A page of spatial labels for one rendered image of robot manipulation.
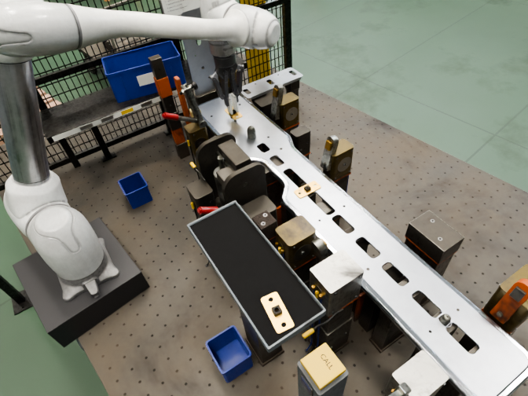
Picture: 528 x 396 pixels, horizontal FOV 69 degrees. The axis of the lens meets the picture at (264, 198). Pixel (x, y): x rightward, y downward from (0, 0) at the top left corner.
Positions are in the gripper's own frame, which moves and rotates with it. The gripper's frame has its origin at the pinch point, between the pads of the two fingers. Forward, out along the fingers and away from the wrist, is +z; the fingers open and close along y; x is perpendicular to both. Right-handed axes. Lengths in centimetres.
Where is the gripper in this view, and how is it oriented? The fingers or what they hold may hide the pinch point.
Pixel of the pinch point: (232, 104)
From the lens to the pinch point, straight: 148.5
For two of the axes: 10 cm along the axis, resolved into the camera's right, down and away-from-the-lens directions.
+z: 0.7, 6.8, 7.3
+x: -5.4, -5.9, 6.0
